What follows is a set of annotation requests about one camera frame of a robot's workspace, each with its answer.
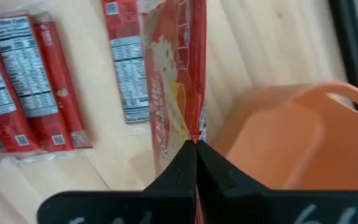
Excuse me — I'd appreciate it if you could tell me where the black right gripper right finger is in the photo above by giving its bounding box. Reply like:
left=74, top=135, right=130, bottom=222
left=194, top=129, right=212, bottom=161
left=196, top=139, right=358, bottom=224

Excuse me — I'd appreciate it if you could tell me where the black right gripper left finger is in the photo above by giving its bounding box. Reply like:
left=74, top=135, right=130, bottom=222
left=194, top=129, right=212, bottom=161
left=37, top=139, right=198, bottom=224

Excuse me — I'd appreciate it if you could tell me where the orange plastic basket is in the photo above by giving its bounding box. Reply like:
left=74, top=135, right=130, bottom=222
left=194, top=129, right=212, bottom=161
left=212, top=81, right=358, bottom=191

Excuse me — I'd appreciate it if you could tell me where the black table edge frame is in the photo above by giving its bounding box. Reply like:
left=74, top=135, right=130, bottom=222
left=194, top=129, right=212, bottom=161
left=327, top=0, right=358, bottom=116

